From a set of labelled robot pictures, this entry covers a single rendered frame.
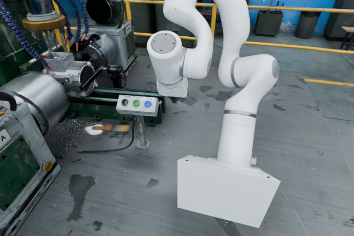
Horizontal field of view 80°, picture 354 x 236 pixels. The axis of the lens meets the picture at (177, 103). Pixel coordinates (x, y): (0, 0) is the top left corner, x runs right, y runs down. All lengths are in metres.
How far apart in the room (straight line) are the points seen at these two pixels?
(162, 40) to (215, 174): 0.41
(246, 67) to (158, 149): 0.56
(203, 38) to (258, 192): 0.47
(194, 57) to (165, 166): 0.59
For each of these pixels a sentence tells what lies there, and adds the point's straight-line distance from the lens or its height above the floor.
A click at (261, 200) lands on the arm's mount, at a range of 0.76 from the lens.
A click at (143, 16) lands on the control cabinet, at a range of 4.38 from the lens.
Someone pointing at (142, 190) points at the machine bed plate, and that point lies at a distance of 0.93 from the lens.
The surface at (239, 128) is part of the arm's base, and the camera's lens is 0.78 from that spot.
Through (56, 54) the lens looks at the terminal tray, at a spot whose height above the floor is 1.13.
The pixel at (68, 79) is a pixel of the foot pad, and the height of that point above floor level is 1.06.
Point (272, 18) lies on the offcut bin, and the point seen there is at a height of 0.42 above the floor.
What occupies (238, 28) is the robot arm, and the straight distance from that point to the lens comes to 0.82.
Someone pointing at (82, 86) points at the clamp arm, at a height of 1.03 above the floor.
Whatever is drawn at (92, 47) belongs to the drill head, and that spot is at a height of 1.12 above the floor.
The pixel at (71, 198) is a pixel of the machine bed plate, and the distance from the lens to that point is 0.99.
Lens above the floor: 1.57
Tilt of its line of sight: 35 degrees down
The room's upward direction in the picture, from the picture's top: straight up
